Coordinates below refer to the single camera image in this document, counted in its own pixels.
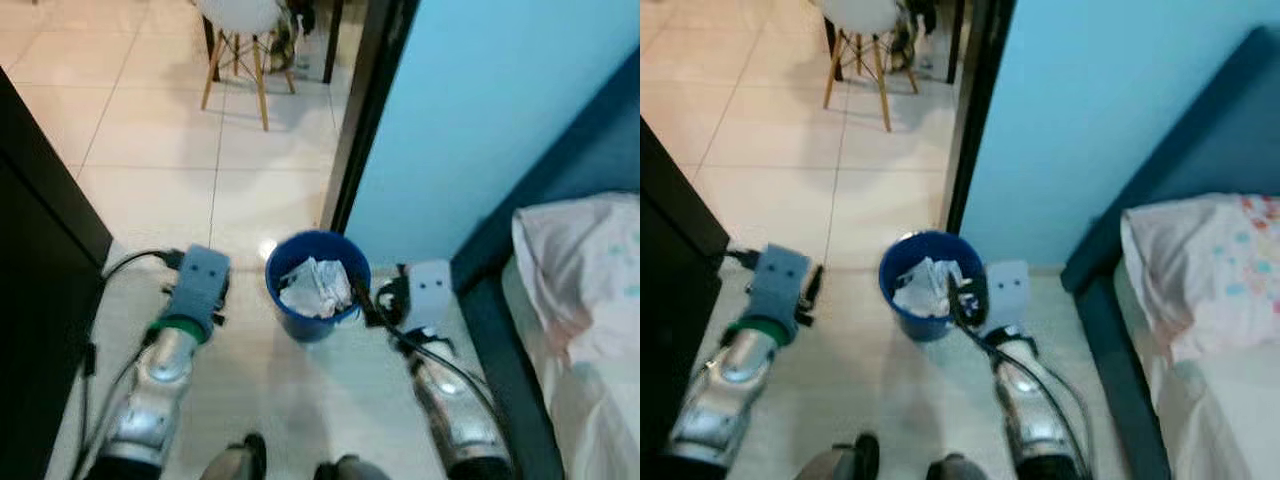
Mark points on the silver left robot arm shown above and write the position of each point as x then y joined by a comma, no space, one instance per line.
735,390
155,390

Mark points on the crumpled white paper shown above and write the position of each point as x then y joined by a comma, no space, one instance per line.
925,288
315,288

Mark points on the blue plastic waste bin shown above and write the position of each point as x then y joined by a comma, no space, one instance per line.
925,328
315,328

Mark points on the black cabinet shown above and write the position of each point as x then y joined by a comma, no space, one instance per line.
40,300
675,320

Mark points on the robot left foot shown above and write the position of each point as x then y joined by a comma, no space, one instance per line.
840,462
235,462

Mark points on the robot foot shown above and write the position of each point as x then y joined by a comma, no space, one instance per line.
235,462
957,469
840,462
352,470

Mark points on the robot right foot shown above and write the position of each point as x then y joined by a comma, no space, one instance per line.
352,470
957,469

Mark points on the pink patterned pillow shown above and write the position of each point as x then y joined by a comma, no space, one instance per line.
580,260
1190,260

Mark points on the blue padded headboard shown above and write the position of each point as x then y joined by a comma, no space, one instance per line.
570,150
1190,150

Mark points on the mattress with cream sheet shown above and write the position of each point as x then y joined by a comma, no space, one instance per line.
1230,420
600,420

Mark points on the white chair with wooden legs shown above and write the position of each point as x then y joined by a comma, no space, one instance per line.
865,15
240,15

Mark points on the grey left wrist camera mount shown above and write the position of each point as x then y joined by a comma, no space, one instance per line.
785,285
197,285

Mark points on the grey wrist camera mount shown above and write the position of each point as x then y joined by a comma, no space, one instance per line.
785,285
430,292
197,285
1008,292

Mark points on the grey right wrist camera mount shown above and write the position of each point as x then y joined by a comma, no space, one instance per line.
1008,292
430,292

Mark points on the black door frame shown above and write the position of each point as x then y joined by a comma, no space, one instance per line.
980,100
365,100

